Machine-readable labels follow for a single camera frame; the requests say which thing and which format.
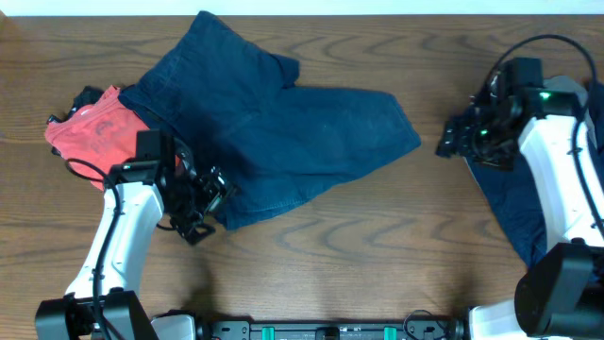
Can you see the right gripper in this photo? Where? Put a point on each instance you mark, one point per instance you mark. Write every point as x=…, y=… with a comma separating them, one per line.
x=458, y=139

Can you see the black garment under red shirt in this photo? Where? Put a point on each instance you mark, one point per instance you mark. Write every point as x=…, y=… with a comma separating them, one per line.
x=89, y=95

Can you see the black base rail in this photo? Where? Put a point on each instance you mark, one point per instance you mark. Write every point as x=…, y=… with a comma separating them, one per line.
x=419, y=325

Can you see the grey garment in pile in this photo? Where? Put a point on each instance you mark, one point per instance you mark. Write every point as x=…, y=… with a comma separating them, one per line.
x=567, y=84

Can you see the navy blue shorts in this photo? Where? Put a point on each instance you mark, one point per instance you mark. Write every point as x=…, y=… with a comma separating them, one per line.
x=240, y=108

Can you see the navy garment in pile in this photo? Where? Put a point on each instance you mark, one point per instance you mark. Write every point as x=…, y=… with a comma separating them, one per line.
x=514, y=201

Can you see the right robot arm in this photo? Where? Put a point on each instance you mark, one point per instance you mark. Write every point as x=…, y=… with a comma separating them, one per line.
x=561, y=296

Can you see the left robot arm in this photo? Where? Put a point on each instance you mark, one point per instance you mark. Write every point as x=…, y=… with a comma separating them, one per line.
x=102, y=301

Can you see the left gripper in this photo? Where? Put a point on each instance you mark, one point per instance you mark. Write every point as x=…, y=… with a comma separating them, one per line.
x=204, y=202

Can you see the red folded t-shirt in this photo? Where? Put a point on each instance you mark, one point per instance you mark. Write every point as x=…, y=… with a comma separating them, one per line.
x=103, y=133

